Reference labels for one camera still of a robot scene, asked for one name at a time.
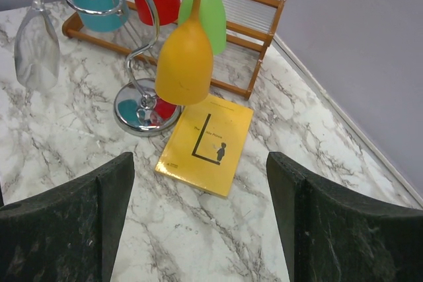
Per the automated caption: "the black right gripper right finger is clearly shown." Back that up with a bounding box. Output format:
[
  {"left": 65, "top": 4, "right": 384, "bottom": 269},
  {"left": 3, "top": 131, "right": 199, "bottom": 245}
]
[{"left": 266, "top": 152, "right": 422, "bottom": 281}]

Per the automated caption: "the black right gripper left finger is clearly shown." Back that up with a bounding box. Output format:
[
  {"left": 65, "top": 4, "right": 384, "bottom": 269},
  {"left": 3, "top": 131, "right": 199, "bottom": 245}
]
[{"left": 1, "top": 152, "right": 135, "bottom": 281}]

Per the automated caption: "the clear wine glass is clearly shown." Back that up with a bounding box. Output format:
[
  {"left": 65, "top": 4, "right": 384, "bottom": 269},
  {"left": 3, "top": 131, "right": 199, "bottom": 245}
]
[{"left": 14, "top": 0, "right": 60, "bottom": 92}]

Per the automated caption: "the orange plastic wine glass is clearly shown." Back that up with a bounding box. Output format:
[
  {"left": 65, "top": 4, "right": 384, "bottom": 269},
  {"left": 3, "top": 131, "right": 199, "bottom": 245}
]
[{"left": 155, "top": 0, "right": 214, "bottom": 106}]

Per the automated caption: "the green plastic wine glass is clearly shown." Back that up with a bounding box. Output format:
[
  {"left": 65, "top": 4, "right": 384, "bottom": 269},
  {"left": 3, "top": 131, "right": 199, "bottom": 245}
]
[{"left": 178, "top": 0, "right": 227, "bottom": 55}]

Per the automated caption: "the chrome wine glass rack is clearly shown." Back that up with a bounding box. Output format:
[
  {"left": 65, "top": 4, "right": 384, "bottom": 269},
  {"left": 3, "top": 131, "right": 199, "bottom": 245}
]
[{"left": 67, "top": 0, "right": 182, "bottom": 136}]

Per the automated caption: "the wooden dish rack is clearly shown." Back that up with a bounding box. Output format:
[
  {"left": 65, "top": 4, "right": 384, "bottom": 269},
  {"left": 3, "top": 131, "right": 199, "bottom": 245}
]
[{"left": 61, "top": 0, "right": 286, "bottom": 100}]

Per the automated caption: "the yellow Little Prince book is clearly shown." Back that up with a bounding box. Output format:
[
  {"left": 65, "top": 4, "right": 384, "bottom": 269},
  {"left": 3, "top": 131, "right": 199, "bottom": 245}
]
[{"left": 155, "top": 95, "right": 254, "bottom": 197}]

